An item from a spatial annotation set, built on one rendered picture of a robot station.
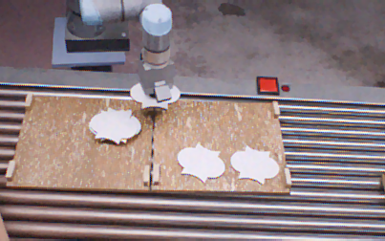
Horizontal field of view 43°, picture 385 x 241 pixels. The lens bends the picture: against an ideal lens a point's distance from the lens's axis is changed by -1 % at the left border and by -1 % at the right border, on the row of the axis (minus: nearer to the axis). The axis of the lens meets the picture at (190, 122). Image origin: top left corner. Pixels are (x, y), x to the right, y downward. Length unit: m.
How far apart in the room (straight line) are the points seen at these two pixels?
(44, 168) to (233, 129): 0.60
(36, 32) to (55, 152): 1.93
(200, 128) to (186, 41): 1.75
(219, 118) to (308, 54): 1.81
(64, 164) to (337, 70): 2.21
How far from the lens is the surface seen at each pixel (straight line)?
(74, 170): 1.51
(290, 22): 3.60
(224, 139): 1.58
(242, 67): 3.18
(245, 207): 1.48
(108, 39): 1.89
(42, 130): 1.62
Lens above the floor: 2.18
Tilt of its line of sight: 50 degrees down
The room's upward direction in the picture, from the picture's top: 6 degrees clockwise
